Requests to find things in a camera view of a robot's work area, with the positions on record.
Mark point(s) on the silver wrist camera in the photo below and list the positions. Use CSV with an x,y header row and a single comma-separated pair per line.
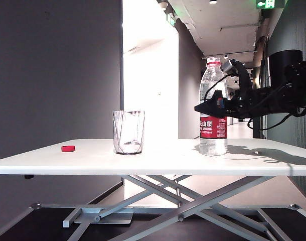
x,y
228,66

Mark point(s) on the round ceiling lamp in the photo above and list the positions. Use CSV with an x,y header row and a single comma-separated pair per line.
x,y
212,2

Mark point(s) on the clear faceted glass cup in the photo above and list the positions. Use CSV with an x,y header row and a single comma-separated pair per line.
x,y
128,140

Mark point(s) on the large green exit sign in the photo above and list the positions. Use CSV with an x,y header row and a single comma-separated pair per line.
x,y
269,3

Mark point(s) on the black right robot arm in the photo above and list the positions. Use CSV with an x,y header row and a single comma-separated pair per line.
x,y
283,70

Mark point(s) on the small green exit sign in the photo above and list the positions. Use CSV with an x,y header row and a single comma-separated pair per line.
x,y
171,20

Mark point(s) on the red plastic bottle cap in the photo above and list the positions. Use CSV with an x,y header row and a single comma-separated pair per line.
x,y
68,148

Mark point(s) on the clear water bottle red label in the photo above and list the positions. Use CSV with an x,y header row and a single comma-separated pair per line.
x,y
213,130

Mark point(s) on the black knob under table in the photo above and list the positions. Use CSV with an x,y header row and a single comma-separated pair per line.
x,y
28,177

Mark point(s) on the grey metal scissor table frame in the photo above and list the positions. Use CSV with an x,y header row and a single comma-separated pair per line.
x,y
193,203

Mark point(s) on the black curved camera bracket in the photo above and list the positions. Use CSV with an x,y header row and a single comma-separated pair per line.
x,y
244,77

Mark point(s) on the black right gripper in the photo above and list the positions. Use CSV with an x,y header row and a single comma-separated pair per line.
x,y
240,106

